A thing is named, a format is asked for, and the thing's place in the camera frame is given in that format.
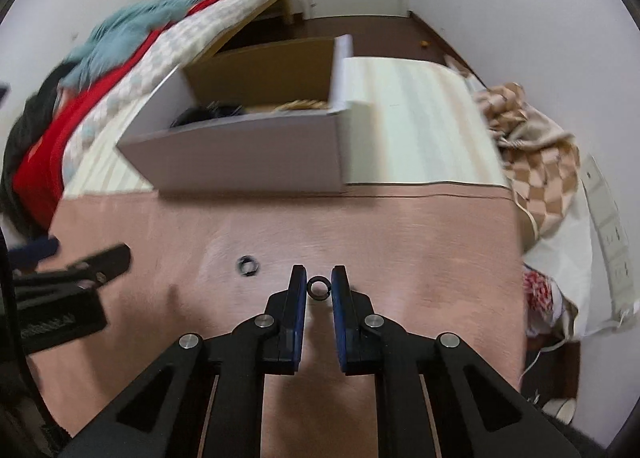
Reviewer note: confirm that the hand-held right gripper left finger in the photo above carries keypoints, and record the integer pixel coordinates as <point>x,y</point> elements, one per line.
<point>298,318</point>

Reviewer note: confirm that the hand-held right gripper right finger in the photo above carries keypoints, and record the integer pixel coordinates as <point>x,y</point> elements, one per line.
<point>340,318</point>

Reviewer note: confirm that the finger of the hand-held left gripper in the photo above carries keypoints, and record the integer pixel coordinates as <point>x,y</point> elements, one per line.
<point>90,265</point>
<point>35,250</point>

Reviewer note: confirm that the white cardboard box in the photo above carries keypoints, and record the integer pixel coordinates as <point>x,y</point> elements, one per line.
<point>240,158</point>

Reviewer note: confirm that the black smart band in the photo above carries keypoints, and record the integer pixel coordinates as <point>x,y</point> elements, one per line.
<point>192,116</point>

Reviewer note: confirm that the dark fluffy garment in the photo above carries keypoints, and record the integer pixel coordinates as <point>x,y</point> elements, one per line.
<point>25,123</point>

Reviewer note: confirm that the striped beige cloth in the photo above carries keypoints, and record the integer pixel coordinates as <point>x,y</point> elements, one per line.
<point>410,128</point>

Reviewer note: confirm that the blue quilt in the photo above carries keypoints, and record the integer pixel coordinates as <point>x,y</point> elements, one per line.
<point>125,38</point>

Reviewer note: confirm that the white plastic bag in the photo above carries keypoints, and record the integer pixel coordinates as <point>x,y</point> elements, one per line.
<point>565,248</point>

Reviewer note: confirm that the grey white checkered quilt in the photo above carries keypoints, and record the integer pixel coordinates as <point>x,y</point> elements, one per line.
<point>190,38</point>

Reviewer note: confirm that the person's dark fluffy leg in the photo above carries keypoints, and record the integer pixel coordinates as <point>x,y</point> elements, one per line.
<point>565,438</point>

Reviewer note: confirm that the white wall socket strip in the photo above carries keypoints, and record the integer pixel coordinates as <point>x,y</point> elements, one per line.
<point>607,228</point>

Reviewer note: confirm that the wooden bed frame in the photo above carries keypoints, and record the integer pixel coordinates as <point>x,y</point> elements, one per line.
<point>280,3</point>

